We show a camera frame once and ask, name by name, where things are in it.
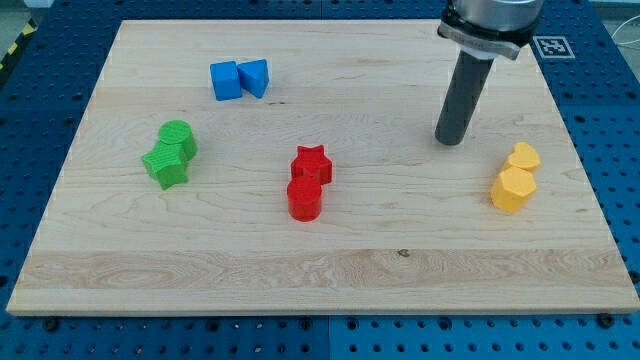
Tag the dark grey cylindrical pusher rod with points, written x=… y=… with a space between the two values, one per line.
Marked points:
x=465 y=88

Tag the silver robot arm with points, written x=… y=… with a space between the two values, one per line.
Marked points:
x=484 y=30

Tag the yellow hexagon block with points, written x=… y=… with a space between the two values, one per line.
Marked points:
x=512 y=189

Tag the white fiducial marker tag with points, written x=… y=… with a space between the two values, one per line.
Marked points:
x=553 y=47

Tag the yellow heart block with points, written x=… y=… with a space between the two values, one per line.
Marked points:
x=523 y=156

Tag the red star block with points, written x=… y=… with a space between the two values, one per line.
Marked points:
x=312 y=162

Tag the red cylinder block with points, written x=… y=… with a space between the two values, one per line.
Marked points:
x=304 y=195

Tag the blue triangle block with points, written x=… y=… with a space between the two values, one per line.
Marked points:
x=254 y=77

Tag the blue cube block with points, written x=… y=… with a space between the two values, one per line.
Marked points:
x=225 y=80

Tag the wooden board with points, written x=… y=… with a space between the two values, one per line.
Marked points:
x=407 y=225

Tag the green cylinder block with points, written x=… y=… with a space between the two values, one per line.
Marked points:
x=179 y=132

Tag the green star block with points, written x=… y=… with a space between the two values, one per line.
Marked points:
x=167 y=164

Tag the yellow black hazard tape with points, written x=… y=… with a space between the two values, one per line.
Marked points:
x=15 y=50

